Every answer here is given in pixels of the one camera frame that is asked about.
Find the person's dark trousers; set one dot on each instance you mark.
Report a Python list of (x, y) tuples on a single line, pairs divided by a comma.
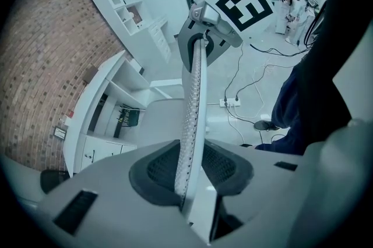
[(291, 113)]

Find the white grey office chair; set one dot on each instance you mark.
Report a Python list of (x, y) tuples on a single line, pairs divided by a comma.
[(192, 113)]

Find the brown tissue box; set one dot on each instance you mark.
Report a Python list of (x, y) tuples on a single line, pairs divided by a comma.
[(90, 73)]

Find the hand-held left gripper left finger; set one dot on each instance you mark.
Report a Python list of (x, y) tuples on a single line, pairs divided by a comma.
[(116, 197)]

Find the person in dark clothes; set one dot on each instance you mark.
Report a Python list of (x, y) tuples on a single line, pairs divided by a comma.
[(329, 51)]

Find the white desk with drawers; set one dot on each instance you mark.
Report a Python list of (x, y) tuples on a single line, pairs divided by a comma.
[(87, 107)]

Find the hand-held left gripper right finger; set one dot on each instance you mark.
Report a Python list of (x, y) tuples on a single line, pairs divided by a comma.
[(256, 180)]

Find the black picture frame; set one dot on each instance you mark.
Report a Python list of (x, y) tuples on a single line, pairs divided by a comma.
[(60, 132)]

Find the white power strip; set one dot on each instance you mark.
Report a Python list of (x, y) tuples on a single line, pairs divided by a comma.
[(230, 102)]

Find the person's black shoe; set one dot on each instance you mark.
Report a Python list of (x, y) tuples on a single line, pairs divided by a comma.
[(265, 125)]

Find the white shelf unit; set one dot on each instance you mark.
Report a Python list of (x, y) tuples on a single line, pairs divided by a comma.
[(122, 8)]

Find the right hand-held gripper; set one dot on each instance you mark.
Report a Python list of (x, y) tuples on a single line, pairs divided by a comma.
[(244, 8)]

